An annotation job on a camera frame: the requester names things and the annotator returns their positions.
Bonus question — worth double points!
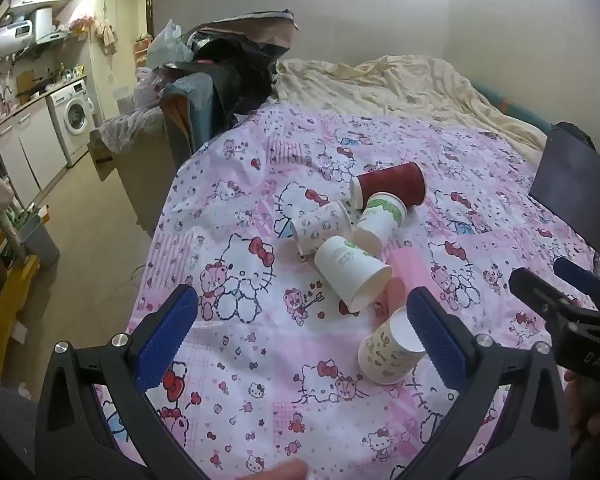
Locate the cartoon print paper cup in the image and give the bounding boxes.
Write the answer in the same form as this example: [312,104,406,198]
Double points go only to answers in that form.
[291,201,353,256]

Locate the yellow wooden table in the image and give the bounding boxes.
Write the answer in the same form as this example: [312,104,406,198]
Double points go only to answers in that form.
[0,230,41,386]

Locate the yellow green print paper cup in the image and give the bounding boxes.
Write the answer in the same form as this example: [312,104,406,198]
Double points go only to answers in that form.
[357,306,427,386]

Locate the person's left hand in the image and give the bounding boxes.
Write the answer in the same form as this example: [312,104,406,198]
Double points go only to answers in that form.
[264,460,309,480]

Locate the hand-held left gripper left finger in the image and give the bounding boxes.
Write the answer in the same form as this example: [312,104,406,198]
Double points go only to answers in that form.
[34,284,211,480]

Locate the pink paper cup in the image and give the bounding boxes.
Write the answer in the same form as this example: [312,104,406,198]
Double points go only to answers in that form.
[375,247,438,323]

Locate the white kitchen cabinet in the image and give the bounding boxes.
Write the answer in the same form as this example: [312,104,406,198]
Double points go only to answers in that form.
[0,97,68,206]

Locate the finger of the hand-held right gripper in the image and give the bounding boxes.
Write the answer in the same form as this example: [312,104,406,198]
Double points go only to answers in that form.
[553,257,600,312]
[509,267,597,329]

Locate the person's right hand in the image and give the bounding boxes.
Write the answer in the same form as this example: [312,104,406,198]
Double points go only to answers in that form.
[564,369,600,461]

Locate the blue grey cloth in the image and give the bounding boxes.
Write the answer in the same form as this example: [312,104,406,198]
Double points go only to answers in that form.
[160,72,216,156]

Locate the tall white cabinet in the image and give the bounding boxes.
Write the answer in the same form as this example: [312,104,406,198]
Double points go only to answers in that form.
[87,0,118,126]

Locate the white water heater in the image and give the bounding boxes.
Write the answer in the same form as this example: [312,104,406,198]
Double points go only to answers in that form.
[0,7,53,63]

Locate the white cup green logo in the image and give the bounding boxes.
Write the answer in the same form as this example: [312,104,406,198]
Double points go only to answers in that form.
[314,235,392,312]

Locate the grey trash bin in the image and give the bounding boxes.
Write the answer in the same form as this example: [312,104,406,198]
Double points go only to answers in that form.
[19,215,61,271]

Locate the dark flat board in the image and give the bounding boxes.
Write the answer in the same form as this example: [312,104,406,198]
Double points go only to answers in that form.
[529,121,600,256]

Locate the dark red paper cup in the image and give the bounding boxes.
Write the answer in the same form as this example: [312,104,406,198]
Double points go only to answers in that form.
[349,161,427,211]

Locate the white washing machine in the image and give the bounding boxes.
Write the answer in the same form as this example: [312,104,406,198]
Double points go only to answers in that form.
[46,79,97,167]

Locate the pink cartoon printed blanket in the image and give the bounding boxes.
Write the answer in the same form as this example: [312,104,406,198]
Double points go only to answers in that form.
[92,100,600,480]

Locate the black bag pile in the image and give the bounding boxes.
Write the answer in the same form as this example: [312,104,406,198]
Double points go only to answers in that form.
[190,37,281,131]

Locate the hanging beige cloth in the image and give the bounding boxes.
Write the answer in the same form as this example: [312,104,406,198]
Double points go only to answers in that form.
[95,19,118,53]

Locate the white cup green rim print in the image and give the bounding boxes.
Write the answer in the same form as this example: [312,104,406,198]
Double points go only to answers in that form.
[354,192,408,256]

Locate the teal bed frame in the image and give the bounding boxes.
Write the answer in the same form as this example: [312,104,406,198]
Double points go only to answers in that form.
[472,82,553,133]

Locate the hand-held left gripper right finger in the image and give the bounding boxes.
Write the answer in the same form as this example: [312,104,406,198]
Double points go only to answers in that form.
[390,287,576,480]

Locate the beige quilt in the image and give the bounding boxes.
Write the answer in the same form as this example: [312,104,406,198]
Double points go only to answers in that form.
[272,55,548,161]

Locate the white plastic bag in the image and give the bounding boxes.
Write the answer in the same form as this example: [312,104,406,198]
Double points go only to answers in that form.
[146,20,193,68]

